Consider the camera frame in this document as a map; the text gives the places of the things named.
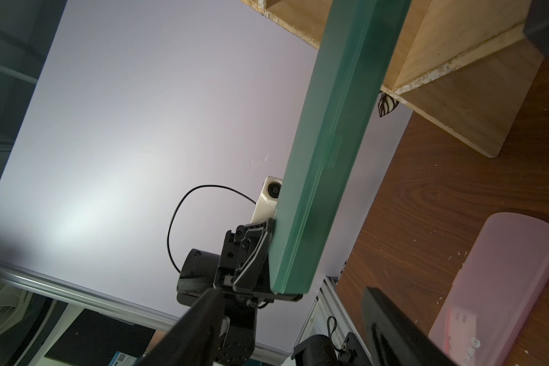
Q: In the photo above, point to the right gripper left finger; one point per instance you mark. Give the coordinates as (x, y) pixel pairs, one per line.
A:
(194, 339)

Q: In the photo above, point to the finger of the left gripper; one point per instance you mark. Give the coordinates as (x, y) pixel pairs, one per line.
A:
(252, 270)

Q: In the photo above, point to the light pink pencil case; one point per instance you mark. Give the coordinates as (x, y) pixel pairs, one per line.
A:
(494, 291)

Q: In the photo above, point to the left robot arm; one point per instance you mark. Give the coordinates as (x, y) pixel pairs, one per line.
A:
(238, 331)

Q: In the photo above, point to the dark green pencil case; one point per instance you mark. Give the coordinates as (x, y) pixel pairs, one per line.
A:
(355, 52)

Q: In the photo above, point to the wooden two-tier shelf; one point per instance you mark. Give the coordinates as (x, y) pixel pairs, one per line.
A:
(466, 66)

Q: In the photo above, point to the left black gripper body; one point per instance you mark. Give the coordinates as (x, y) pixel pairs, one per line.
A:
(225, 273)

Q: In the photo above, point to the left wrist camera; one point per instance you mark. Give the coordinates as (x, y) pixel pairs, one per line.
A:
(266, 204)

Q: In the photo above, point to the aluminium rail frame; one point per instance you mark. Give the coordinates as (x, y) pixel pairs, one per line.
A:
(132, 313)

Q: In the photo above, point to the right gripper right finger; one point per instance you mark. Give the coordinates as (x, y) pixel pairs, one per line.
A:
(393, 339)

